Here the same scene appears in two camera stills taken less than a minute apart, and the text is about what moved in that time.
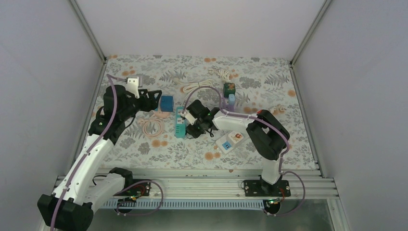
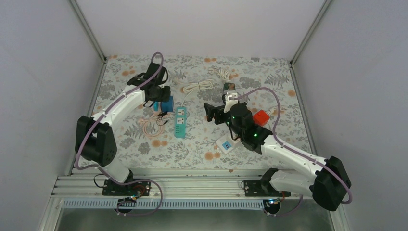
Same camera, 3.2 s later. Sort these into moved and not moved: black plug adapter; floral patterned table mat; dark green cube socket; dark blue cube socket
Moved: black plug adapter
Not moved: dark blue cube socket; dark green cube socket; floral patterned table mat
